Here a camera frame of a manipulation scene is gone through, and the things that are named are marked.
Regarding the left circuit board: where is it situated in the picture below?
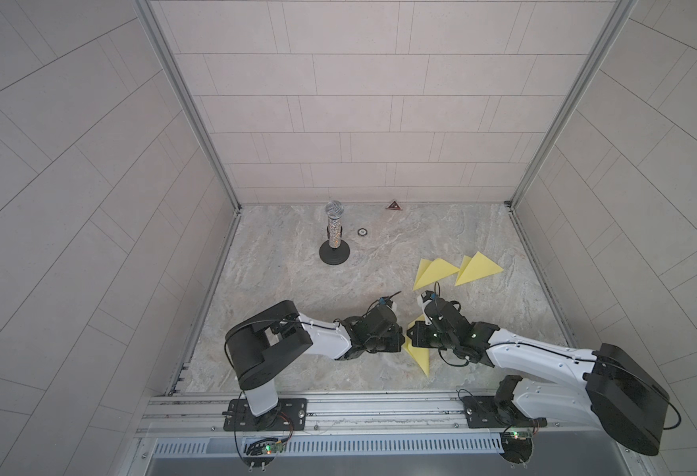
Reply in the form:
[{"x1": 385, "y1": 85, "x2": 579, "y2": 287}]
[{"x1": 243, "y1": 438, "x2": 281, "y2": 471}]

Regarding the black round-base stand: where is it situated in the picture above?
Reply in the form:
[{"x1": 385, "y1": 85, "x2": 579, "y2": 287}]
[{"x1": 319, "y1": 200, "x2": 350, "y2": 266}]

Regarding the aluminium rail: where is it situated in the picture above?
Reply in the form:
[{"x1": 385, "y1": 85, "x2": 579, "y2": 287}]
[{"x1": 136, "y1": 391, "x2": 601, "y2": 438}]

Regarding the right circuit board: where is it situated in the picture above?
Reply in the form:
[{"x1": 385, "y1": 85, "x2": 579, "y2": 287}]
[{"x1": 499, "y1": 430, "x2": 533, "y2": 465}]

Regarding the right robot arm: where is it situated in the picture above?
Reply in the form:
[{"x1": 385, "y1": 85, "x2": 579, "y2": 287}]
[{"x1": 407, "y1": 291, "x2": 673, "y2": 456}]

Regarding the metal corner profile right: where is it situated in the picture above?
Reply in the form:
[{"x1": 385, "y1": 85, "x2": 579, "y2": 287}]
[{"x1": 504, "y1": 0, "x2": 637, "y2": 214}]

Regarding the vent grille strip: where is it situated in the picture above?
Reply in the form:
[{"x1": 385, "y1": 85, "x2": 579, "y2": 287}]
[{"x1": 153, "y1": 434, "x2": 504, "y2": 458}]

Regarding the metal corner profile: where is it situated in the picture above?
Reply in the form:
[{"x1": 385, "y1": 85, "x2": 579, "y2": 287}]
[
  {"x1": 504, "y1": 0, "x2": 637, "y2": 214},
  {"x1": 135, "y1": 0, "x2": 243, "y2": 216}
]

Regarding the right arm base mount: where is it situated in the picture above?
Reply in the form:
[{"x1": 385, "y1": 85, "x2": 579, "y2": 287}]
[{"x1": 457, "y1": 375, "x2": 547, "y2": 430}]

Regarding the circuit board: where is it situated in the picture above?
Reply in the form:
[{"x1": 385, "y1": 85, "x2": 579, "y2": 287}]
[
  {"x1": 499, "y1": 430, "x2": 533, "y2": 465},
  {"x1": 243, "y1": 438, "x2": 281, "y2": 471}
]

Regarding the metal corner profile left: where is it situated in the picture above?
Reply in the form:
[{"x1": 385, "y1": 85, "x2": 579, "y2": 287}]
[{"x1": 135, "y1": 0, "x2": 243, "y2": 216}]

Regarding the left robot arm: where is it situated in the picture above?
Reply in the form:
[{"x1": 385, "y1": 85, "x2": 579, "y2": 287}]
[{"x1": 225, "y1": 297, "x2": 405, "y2": 418}]

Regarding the yellow square paper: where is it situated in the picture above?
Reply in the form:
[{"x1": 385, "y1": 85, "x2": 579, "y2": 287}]
[{"x1": 413, "y1": 258, "x2": 459, "y2": 291}]

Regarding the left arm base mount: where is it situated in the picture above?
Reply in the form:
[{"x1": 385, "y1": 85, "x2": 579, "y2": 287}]
[{"x1": 223, "y1": 398, "x2": 308, "y2": 432}]

